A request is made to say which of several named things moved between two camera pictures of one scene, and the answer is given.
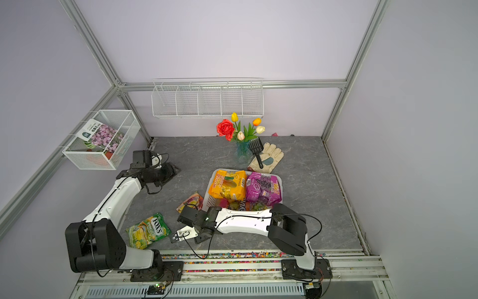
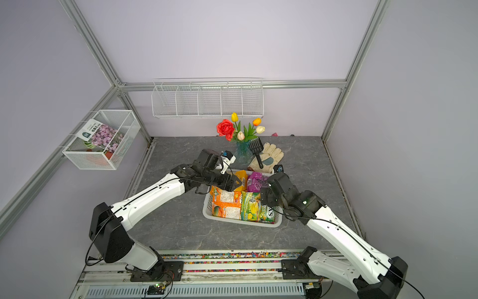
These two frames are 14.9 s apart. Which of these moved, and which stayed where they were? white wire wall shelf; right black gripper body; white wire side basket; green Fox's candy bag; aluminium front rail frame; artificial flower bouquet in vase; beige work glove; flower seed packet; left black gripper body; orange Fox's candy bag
Moved: orange Fox's candy bag; right black gripper body; green Fox's candy bag; left black gripper body
Stayed: flower seed packet; aluminium front rail frame; white wire wall shelf; beige work glove; artificial flower bouquet in vase; white wire side basket
